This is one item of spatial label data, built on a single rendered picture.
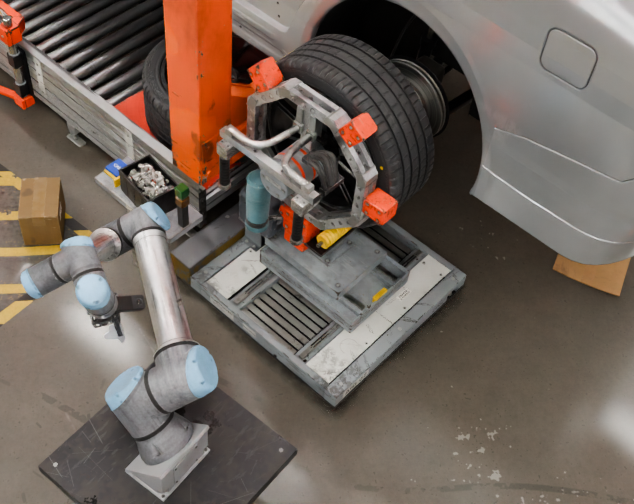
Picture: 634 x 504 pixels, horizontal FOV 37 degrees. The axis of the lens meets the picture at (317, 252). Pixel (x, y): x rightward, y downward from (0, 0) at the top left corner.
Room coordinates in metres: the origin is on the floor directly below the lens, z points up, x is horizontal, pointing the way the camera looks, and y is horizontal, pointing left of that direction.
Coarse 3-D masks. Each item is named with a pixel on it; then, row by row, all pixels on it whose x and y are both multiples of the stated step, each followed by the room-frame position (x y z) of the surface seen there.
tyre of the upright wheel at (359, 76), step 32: (288, 64) 2.42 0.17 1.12; (320, 64) 2.38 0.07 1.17; (352, 64) 2.39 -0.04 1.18; (384, 64) 2.42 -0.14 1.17; (352, 96) 2.26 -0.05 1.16; (384, 96) 2.30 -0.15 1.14; (416, 96) 2.36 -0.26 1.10; (384, 128) 2.21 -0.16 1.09; (416, 128) 2.28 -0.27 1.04; (384, 160) 2.15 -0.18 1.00; (416, 160) 2.23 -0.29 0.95; (416, 192) 2.28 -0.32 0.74
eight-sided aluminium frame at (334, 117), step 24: (264, 96) 2.36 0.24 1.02; (288, 96) 2.29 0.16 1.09; (312, 96) 2.29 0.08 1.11; (264, 120) 2.42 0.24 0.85; (336, 120) 2.19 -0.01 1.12; (360, 144) 2.17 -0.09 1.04; (360, 168) 2.11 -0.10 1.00; (360, 192) 2.10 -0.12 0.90; (312, 216) 2.21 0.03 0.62; (336, 216) 2.16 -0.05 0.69; (360, 216) 2.09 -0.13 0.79
